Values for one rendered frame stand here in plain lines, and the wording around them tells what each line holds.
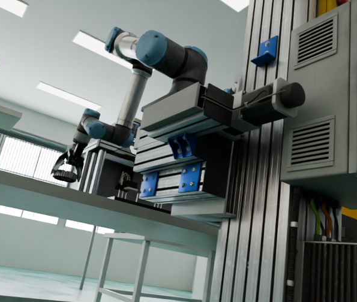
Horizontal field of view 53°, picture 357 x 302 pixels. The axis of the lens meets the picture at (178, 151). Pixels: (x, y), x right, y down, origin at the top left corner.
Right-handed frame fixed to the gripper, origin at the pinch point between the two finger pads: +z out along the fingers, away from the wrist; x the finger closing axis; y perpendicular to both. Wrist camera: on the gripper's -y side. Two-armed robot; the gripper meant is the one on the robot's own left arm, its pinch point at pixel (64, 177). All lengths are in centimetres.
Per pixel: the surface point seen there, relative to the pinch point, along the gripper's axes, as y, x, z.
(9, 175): 25.7, -25.9, -4.0
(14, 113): -54, -26, -10
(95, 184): -11.8, 19.4, 3.6
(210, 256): -54, 151, 52
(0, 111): -54, -33, -9
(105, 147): -23.5, 20.6, -15.1
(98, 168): -15.6, 19.0, -4.4
